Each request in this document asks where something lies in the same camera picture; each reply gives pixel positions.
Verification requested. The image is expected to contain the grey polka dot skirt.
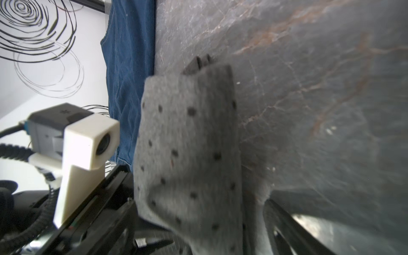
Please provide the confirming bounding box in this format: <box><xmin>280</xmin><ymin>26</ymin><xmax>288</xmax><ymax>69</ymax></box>
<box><xmin>133</xmin><ymin>63</ymin><xmax>272</xmax><ymax>255</ymax></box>

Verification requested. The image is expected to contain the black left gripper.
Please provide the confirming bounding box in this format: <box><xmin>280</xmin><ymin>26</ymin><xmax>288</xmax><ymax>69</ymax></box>
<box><xmin>1</xmin><ymin>166</ymin><xmax>179</xmax><ymax>255</ymax></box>

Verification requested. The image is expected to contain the dark blue skirt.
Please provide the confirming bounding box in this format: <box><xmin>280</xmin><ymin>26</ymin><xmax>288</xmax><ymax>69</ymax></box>
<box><xmin>101</xmin><ymin>1</ymin><xmax>156</xmax><ymax>167</ymax></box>

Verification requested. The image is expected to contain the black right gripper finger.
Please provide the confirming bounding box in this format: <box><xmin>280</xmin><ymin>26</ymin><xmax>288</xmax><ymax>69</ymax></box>
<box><xmin>263</xmin><ymin>199</ymin><xmax>333</xmax><ymax>255</ymax></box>

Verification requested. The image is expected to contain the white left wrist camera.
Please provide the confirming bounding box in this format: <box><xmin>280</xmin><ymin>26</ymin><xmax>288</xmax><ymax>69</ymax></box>
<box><xmin>24</xmin><ymin>103</ymin><xmax>120</xmax><ymax>227</ymax></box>

